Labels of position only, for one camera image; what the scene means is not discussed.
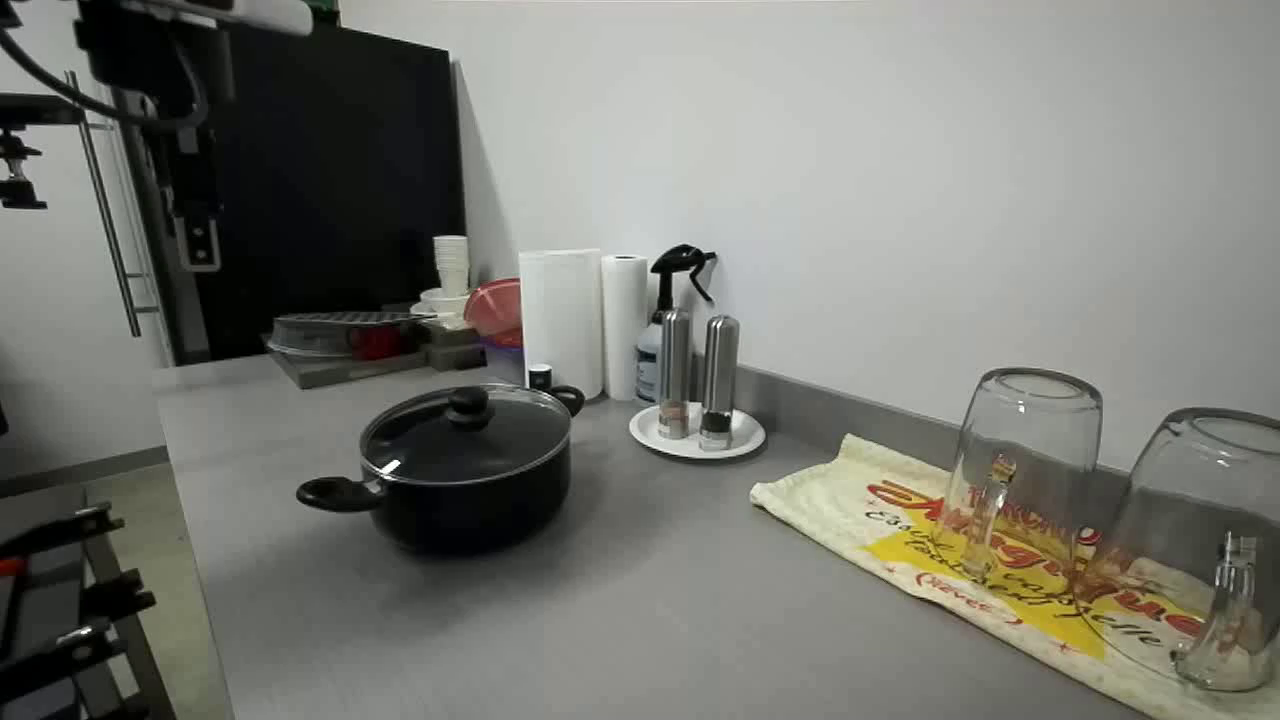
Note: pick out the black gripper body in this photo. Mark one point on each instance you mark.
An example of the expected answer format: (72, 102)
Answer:
(197, 201)

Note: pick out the glass lid with black knob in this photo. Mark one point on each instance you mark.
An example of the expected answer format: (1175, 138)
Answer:
(465, 431)

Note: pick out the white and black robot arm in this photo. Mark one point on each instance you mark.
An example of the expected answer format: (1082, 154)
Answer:
(147, 44)

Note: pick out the round container with red lid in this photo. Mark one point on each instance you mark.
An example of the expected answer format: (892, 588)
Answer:
(499, 309)

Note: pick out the black cabinet panel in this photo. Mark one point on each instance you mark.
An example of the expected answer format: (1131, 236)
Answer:
(347, 175)

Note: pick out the clear plastic tray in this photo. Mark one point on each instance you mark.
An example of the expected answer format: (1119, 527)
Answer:
(341, 332)

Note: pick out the dark grey tray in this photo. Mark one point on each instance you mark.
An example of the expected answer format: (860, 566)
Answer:
(366, 366)

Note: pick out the stack of white cups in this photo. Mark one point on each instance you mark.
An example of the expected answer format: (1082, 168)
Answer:
(450, 283)

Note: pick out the black bar clamp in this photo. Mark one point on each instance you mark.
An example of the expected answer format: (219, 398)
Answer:
(94, 601)
(62, 531)

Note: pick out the white paper towel roll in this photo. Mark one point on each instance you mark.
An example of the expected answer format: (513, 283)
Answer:
(562, 323)
(627, 324)

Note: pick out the spray bottle with black trigger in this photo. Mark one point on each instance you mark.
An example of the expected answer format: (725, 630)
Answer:
(650, 350)

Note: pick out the steel grinder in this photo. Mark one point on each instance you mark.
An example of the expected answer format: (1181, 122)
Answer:
(720, 370)
(674, 366)

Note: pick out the small white round plate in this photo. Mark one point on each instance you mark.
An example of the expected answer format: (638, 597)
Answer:
(747, 438)

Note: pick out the yellow printed dish towel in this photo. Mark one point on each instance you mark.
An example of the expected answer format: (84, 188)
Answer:
(854, 515)

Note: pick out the clear glass mug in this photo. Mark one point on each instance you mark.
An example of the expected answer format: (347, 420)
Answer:
(1206, 534)
(1022, 447)

